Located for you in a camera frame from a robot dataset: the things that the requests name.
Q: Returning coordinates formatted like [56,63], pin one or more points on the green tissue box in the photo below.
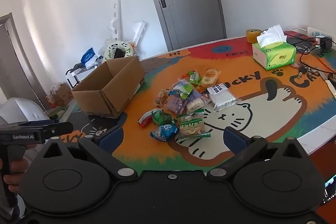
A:
[278,56]

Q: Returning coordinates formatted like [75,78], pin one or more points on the lit screen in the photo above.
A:
[330,188]

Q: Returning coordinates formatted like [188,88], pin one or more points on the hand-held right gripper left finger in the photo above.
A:
[110,138]

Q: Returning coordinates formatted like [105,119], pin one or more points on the tall white rack board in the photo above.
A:
[116,22]

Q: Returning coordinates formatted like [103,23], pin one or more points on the small orange candy packet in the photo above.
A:
[184,74]

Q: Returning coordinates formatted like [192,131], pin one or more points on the small brown snack packet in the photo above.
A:
[162,96]

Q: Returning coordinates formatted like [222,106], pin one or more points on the person's left hand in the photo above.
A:
[14,169]

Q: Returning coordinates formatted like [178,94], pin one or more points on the red white snack packet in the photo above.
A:
[145,119]

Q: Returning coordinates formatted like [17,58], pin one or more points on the white power strip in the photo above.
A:
[313,31]

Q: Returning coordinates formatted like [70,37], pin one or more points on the white packet with black label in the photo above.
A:
[223,96]

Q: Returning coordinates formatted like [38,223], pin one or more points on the black charger adapter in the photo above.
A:
[325,43]

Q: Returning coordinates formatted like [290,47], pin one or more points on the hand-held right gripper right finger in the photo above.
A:
[234,140]

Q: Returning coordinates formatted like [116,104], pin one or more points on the brown tape roll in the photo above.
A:
[253,36]

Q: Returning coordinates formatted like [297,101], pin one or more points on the blue white bag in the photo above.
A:
[88,56]

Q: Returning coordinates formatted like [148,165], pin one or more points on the panda print bag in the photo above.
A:
[111,47]

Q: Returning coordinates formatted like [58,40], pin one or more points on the colourful cat print mat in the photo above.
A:
[139,150]

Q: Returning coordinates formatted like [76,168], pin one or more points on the light purple snack packet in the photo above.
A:
[176,104]

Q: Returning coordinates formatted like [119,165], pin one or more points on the bunch of keys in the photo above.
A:
[302,70]

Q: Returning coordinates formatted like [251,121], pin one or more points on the beige rice cracker packet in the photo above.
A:
[210,77]

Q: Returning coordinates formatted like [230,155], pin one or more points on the cardboard cartons on floor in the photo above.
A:
[61,94]

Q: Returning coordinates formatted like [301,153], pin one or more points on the small green snack packet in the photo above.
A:
[194,78]

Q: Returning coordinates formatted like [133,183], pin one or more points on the light grey chair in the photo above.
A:
[23,108]

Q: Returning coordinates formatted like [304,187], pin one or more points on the grey side door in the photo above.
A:
[15,61]

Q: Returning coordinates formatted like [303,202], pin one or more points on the short white rack board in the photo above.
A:
[137,32]

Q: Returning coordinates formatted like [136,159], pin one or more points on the black shoe rack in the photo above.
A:
[68,77]

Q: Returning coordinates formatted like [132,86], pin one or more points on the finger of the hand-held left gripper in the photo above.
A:
[59,128]

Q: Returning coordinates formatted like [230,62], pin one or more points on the green white snack packet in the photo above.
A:
[183,89]

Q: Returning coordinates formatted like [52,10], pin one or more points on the blue snack packet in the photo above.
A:
[165,131]

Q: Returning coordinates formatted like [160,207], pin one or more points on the brown cardboard box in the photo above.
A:
[105,100]

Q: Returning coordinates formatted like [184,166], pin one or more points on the bread packet with green label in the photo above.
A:
[190,125]

